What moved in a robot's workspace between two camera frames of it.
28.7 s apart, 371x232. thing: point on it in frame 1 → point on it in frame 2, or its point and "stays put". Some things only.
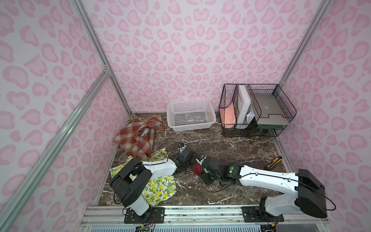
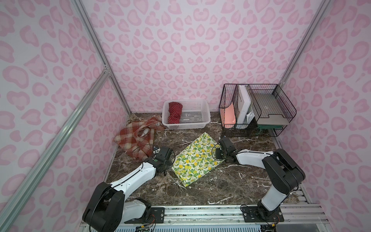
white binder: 242,102 stays put
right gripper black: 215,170 → 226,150
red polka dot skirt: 197,168 → 175,109
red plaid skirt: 136,137 stays put
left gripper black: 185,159 → 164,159
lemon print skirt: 158,189 → 196,159
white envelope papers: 249,116 stays put
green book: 259,127 stays put
